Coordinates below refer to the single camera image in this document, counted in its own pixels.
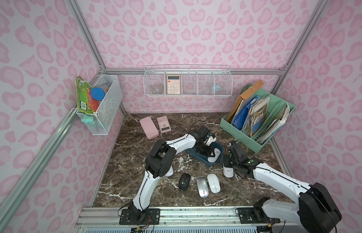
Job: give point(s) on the green file organizer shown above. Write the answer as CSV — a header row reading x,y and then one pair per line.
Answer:
x,y
278,112

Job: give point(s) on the white slim computer mouse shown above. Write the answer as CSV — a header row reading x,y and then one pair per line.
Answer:
x,y
170,172

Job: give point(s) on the light blue item in shelf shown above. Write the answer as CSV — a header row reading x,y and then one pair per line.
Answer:
x,y
215,88

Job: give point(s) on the white papers bundle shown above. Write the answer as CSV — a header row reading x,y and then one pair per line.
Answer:
x,y
277,123

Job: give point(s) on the white rounded computer mouse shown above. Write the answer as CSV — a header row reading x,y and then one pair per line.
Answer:
x,y
228,171

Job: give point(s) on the brown envelope folder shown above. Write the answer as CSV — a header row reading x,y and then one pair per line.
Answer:
x,y
243,98

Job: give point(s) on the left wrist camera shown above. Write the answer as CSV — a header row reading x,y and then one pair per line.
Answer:
x,y
211,138

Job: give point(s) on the orange calculator in shelf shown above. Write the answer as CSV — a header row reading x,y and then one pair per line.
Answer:
x,y
173,85

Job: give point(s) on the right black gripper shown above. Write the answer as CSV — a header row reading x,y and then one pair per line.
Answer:
x,y
231,156

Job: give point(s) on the white wire wall shelf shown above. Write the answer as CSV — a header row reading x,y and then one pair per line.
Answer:
x,y
196,80

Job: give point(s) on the clear item in shelf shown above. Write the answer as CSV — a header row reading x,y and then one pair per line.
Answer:
x,y
157,89

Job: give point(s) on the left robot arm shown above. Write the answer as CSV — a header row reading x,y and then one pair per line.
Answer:
x,y
159,162

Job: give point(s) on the silver computer mouse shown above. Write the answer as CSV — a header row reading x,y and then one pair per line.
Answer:
x,y
202,187

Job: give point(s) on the pink calculator on table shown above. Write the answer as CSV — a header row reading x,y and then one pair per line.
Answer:
x,y
164,125

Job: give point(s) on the green packaged card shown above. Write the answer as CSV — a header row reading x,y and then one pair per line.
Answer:
x,y
84,99

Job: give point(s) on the black computer mouse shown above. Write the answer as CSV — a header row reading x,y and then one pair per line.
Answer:
x,y
184,181

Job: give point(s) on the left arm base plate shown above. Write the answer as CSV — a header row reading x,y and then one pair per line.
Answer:
x,y
149,216

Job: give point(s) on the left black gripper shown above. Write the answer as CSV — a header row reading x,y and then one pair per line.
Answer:
x,y
207,145

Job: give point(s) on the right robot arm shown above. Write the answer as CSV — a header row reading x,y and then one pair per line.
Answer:
x,y
312,205

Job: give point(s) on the magazines stack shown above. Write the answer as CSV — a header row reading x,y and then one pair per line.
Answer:
x,y
256,115

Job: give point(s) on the white boxy computer mouse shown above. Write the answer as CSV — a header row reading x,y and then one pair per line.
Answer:
x,y
214,156

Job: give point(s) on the mint green clip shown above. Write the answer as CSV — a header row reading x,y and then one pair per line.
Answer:
x,y
88,120

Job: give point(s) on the white mesh wall basket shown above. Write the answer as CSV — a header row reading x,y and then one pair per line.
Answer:
x,y
105,110

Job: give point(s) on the blue folder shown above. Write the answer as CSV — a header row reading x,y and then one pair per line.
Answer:
x,y
241,117

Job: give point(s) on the blue round lid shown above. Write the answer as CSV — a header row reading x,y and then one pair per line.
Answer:
x,y
98,93

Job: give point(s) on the aluminium front rail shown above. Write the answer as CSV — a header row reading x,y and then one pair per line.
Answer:
x,y
205,219

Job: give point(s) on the teal storage box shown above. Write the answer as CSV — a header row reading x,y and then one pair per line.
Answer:
x,y
203,158

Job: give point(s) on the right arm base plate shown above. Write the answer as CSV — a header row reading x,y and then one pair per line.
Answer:
x,y
251,215

